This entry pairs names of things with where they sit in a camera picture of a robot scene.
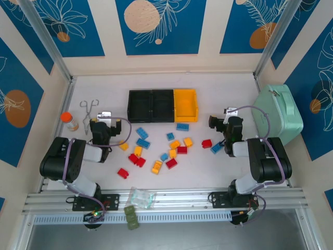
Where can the yellow lego brick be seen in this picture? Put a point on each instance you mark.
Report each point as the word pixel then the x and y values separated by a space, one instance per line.
pixel 138 150
pixel 172 153
pixel 188 142
pixel 175 144
pixel 156 167
pixel 124 145

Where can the red lego brick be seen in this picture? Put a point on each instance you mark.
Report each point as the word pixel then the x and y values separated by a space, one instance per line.
pixel 123 173
pixel 133 158
pixel 182 150
pixel 141 162
pixel 171 163
pixel 206 143

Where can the blue long lego brick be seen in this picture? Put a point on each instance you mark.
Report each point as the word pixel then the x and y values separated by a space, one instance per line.
pixel 216 149
pixel 142 132
pixel 182 126
pixel 143 143

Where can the blue small lego brick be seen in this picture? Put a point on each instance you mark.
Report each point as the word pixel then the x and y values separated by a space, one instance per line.
pixel 170 136
pixel 164 156

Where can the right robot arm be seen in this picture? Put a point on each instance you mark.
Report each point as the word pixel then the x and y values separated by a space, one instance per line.
pixel 270 161

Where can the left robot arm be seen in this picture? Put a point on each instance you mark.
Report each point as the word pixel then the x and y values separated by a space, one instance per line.
pixel 62 159

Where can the metal forceps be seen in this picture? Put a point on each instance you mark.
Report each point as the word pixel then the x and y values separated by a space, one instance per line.
pixel 86 119

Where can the orange capped small bottle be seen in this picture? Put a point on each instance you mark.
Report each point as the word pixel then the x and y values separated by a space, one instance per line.
pixel 69 121

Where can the black plastic bin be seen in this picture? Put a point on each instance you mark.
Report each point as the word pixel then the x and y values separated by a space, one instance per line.
pixel 139 105
pixel 162 105

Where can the yellow plastic bin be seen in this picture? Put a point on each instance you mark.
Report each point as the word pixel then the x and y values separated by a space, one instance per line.
pixel 186 105

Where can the mint green zip case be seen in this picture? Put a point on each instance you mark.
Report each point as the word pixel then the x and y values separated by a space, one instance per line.
pixel 275 117

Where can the clear plastic bag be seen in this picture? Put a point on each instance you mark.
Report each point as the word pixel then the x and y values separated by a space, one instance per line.
pixel 140 198

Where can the olive green rubber block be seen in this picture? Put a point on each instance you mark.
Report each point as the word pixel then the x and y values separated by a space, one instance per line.
pixel 129 209
pixel 133 224
pixel 131 217

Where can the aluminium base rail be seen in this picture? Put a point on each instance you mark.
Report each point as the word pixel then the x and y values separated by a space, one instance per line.
pixel 182 200

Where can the aluminium frame post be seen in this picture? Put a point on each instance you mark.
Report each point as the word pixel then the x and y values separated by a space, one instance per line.
pixel 46 39
pixel 275 39

